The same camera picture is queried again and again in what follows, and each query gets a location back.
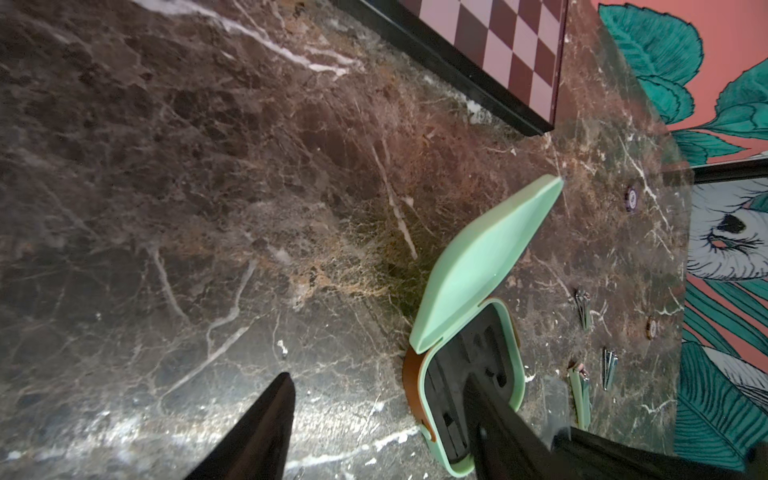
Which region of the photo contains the maroon checkered chess board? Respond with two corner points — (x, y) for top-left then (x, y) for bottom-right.
(336, 0), (568, 136)

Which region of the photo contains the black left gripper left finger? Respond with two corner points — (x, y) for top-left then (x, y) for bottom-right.
(187, 372), (296, 480)

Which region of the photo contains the green nail clipper case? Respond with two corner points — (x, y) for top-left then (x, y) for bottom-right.
(402, 175), (563, 478)

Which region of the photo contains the black right frame post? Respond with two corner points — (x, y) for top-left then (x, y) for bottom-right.
(693, 158), (768, 185)

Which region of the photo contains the silver nail tool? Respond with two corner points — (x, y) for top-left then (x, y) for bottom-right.
(574, 288), (592, 331)

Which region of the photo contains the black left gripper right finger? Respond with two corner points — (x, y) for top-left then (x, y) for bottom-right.
(463, 373), (576, 479)

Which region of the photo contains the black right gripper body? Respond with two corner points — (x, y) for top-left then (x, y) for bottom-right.
(552, 428), (767, 479)

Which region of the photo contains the small silver nail clipper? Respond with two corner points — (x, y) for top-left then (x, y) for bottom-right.
(602, 348), (618, 391)

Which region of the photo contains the purple poker chip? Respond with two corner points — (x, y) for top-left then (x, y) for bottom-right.
(624, 186), (639, 213)

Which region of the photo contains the orange black poker chip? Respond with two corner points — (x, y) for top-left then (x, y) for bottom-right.
(645, 317), (658, 340)

